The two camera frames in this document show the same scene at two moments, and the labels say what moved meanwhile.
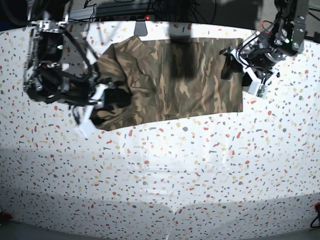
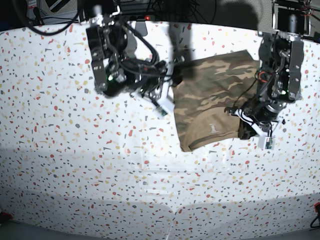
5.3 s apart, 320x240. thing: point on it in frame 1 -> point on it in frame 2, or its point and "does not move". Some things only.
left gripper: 86,95 -> 153,82
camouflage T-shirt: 167,78 -> 202,103
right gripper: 233,63 -> 265,118
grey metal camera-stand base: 140,29 does not move
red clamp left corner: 5,216 does not move
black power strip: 126,17 does not move
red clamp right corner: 317,207 does not move
